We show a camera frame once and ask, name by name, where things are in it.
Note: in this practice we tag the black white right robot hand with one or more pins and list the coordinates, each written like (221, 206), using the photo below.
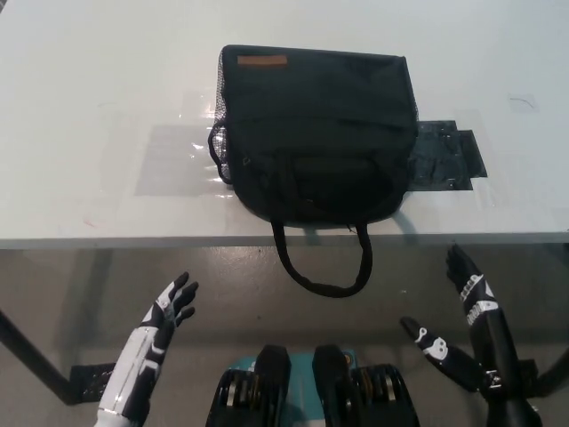
(489, 338)

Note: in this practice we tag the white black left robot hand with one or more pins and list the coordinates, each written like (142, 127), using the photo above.
(133, 356)

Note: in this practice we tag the black soft travel bag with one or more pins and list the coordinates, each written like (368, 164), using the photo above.
(311, 133)

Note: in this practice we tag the black robot body teal tops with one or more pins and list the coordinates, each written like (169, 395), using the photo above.
(275, 391)

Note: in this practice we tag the black floor mounting plate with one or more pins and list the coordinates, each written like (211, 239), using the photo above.
(91, 384)

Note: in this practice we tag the black table leg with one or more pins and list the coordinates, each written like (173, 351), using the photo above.
(555, 364)
(35, 351)

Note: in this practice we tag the black tape patch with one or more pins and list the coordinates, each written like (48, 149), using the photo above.
(444, 155)

